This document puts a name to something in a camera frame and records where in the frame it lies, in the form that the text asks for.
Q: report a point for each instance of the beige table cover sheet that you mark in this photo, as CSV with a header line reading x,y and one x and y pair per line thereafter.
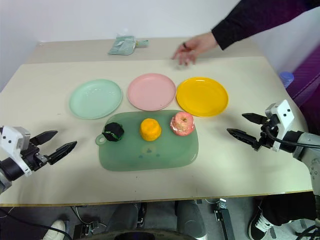
x,y
50,180

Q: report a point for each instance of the purple fabric panel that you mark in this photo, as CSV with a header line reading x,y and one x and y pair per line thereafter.
x,y
310,75

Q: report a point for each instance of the black shoe with white stripes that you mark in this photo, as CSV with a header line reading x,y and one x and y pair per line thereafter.
x,y
261,225

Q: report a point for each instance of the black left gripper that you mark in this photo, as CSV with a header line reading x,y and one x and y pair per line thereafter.
x,y
32,155

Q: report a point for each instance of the small green pouch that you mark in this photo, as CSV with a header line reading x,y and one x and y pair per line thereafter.
x,y
143,43

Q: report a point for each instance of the translucent green cutting board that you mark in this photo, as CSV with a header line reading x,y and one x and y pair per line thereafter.
x,y
150,155

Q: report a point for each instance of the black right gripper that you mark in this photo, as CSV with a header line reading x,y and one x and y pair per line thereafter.
x,y
268,136

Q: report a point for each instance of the pink plate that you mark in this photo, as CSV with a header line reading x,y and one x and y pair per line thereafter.
x,y
151,92

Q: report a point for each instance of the blue bottle cap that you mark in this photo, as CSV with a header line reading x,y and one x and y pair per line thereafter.
x,y
286,78

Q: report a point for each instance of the gray rounded leg shape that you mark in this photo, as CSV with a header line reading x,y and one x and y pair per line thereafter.
x,y
123,217
191,217

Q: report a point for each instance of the mint green plate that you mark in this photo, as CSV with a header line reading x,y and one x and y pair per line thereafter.
x,y
96,98

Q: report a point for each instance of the pink apple in foam net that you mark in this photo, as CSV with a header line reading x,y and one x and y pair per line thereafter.
x,y
182,124

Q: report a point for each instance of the forearm in black sleeve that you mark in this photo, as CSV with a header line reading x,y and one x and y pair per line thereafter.
x,y
250,20

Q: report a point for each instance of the dark green toy vegetable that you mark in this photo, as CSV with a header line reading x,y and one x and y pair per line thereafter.
x,y
114,132

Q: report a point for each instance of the leg in black trousers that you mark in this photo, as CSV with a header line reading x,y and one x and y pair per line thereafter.
x,y
287,207

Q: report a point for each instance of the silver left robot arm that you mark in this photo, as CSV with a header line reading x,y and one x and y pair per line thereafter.
x,y
7,170

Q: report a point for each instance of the black box on floor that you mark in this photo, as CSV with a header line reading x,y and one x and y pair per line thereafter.
x,y
86,228

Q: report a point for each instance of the black metal stand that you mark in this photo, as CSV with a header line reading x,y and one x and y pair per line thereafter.
x,y
223,220

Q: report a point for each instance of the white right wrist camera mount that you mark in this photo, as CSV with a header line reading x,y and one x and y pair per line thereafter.
x,y
283,115

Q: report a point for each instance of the orange fruit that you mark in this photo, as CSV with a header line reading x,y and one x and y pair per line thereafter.
x,y
150,129

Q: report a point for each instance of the yellow plate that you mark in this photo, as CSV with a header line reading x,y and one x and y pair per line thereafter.
x,y
202,97

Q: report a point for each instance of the green plastic packet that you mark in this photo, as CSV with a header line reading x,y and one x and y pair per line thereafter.
x,y
122,46

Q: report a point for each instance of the person's bare hand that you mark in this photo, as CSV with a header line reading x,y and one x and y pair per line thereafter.
x,y
197,46

